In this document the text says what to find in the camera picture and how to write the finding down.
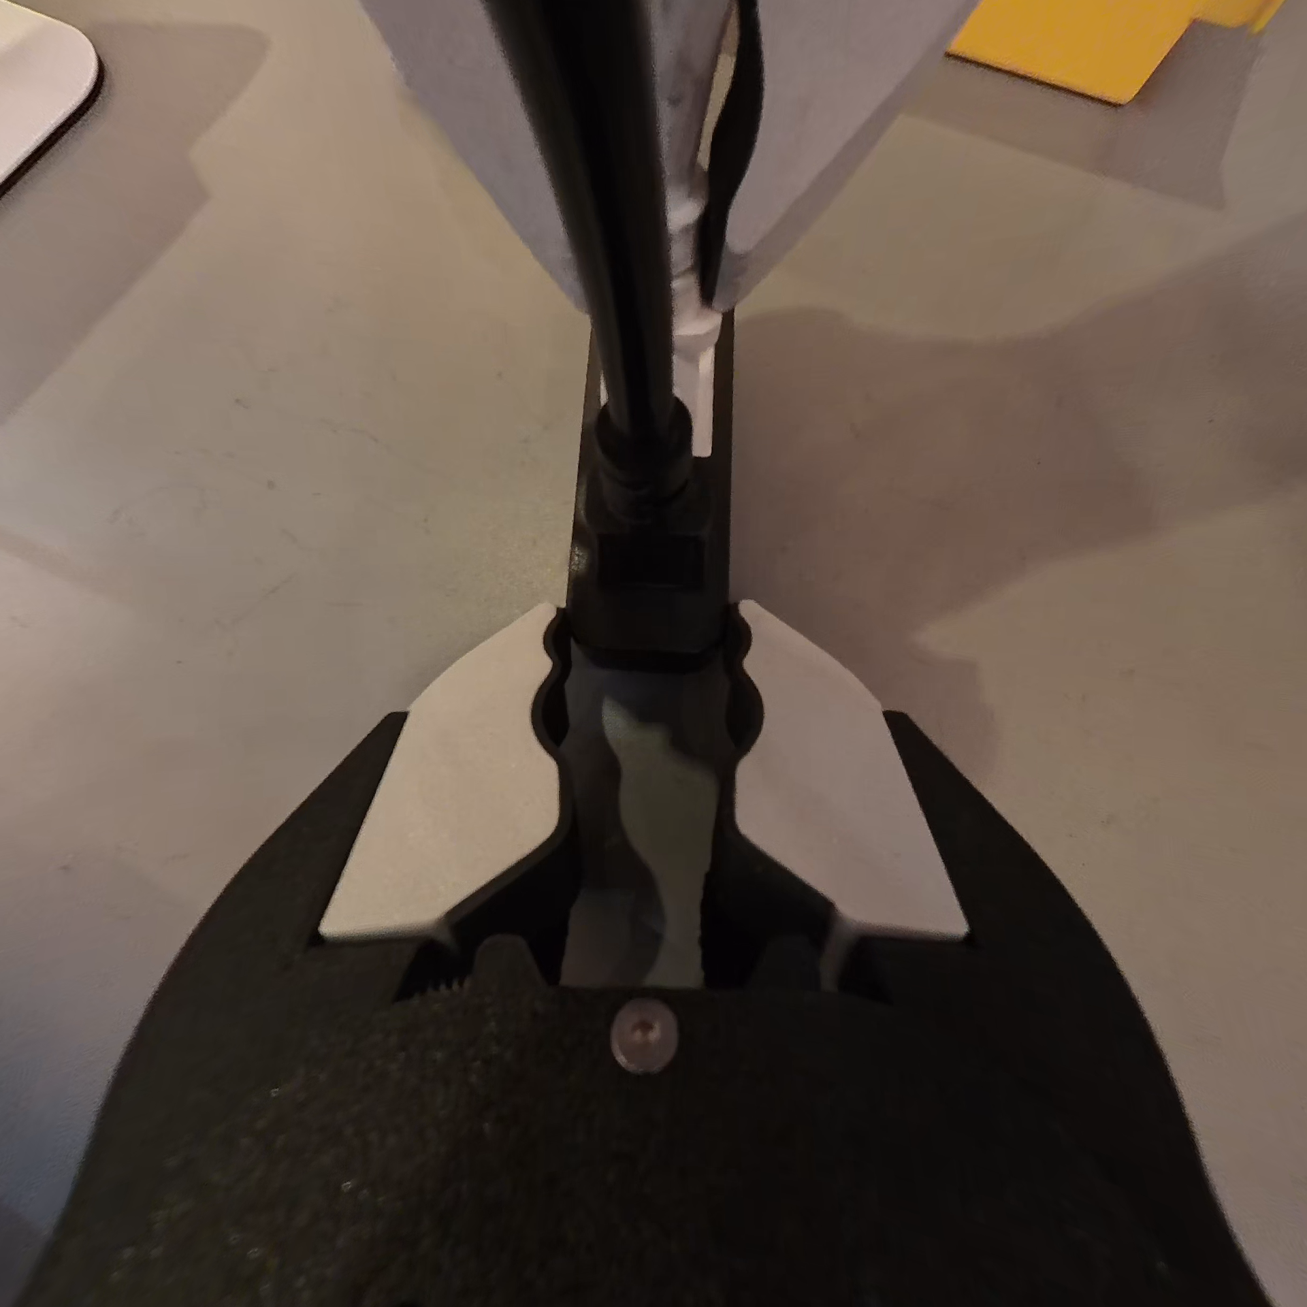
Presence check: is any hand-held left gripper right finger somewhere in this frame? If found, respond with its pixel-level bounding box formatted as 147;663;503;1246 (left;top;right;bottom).
713;598;973;958

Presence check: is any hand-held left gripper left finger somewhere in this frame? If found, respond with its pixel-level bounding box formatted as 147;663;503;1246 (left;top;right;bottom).
317;602;567;958

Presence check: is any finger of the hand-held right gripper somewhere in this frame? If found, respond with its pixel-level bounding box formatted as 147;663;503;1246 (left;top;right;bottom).
357;0;605;323
702;0;983;312

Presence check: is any black power strip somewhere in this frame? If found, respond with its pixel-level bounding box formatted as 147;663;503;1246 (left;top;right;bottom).
561;306;738;988

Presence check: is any yellow plastic bin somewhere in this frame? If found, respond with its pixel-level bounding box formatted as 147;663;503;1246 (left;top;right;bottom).
943;0;1307;108

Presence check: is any black power cord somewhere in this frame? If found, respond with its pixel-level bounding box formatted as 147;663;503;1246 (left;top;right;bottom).
481;0;718;659

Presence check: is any white power cord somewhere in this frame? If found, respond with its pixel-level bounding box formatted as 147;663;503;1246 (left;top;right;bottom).
633;0;738;459

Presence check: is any grey desk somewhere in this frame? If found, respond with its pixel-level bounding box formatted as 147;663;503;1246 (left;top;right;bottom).
0;0;1307;1227

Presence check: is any white document stand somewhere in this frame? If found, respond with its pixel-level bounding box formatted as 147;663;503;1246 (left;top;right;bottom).
0;0;106;199

